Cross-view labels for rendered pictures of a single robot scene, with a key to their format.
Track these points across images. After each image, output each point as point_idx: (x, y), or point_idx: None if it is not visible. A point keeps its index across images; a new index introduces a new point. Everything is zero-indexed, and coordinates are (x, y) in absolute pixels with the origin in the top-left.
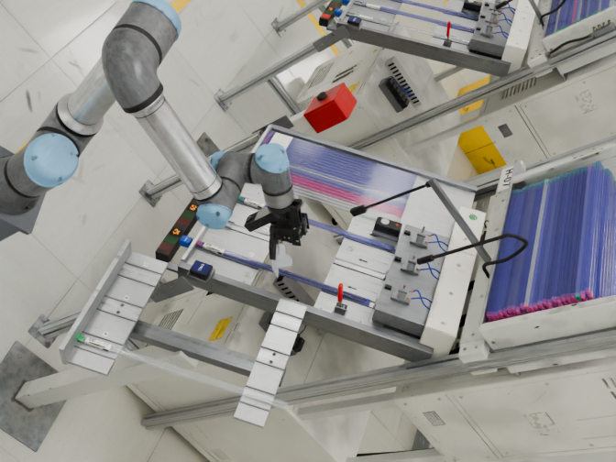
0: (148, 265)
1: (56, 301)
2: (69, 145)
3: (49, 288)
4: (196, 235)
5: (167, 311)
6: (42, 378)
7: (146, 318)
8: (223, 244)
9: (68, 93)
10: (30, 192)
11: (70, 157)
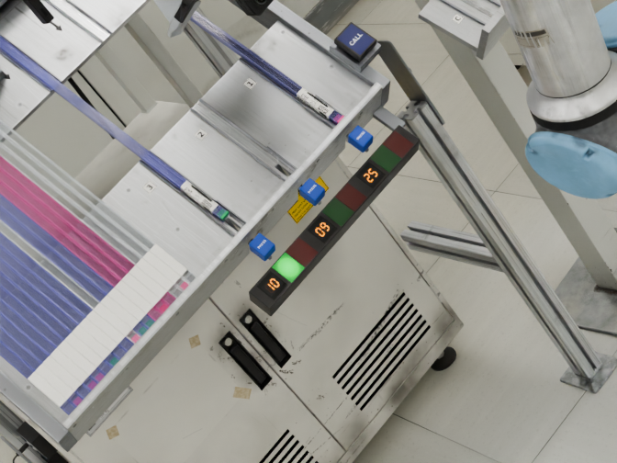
0: (454, 16)
1: (567, 422)
2: (603, 31)
3: (580, 438)
4: (340, 130)
5: (356, 419)
6: (598, 247)
7: (392, 456)
8: (293, 118)
9: (607, 101)
10: None
11: (600, 22)
